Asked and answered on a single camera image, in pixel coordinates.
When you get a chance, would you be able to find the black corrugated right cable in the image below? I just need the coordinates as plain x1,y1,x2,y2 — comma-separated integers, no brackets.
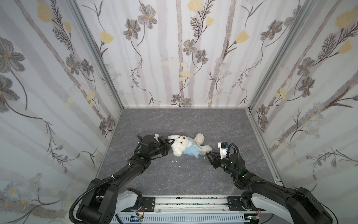
226,143,241,169

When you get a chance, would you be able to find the black corrugated cable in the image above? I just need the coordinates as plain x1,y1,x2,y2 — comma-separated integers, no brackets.
68,176,118,224
226,143,241,169

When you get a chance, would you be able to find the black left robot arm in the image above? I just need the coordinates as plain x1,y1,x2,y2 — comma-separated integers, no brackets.
69,134,174,224

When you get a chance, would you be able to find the aluminium corner post right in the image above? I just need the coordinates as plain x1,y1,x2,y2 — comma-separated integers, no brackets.
248,1,316,112

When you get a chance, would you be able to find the aluminium corner post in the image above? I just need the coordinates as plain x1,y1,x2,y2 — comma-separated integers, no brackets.
248,1,316,112
66,0,124,111

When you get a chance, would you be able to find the light blue fleece hoodie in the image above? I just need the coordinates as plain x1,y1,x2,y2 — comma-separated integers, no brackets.
183,137,202,158

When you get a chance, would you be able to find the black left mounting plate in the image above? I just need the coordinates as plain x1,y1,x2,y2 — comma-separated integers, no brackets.
137,197,156,212

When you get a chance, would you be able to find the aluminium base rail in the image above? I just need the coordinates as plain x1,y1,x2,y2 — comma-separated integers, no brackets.
142,195,270,215

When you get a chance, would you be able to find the black corrugated left cable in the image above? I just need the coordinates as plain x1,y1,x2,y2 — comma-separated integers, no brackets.
68,176,118,224

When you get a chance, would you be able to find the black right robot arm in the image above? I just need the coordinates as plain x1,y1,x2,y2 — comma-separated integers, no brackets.
206,153,334,224

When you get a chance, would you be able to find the aluminium corner post left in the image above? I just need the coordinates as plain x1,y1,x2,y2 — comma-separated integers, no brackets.
66,0,124,111

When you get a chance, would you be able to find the black mounting plate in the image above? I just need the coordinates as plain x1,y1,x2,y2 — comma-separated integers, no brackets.
137,197,156,212
226,196,262,212

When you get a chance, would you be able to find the white slotted cable duct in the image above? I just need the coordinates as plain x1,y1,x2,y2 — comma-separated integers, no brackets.
111,213,250,224

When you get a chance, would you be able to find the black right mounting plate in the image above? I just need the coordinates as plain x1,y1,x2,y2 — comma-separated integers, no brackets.
226,196,262,212

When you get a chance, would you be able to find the white plush teddy bear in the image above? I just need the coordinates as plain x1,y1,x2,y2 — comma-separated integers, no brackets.
168,133,213,157

